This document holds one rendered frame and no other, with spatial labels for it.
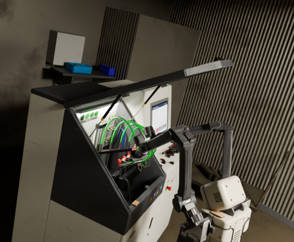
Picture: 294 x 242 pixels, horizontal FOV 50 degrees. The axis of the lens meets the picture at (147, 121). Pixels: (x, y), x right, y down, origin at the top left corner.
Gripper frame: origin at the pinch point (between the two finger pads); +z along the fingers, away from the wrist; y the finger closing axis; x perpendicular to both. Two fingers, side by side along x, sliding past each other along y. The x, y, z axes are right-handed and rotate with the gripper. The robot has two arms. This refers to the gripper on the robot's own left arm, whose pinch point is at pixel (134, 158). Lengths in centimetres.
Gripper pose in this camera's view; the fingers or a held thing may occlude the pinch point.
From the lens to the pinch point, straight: 210.9
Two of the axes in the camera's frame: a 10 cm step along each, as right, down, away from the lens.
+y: -9.1, 1.5, -4.0
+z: -3.3, 3.6, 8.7
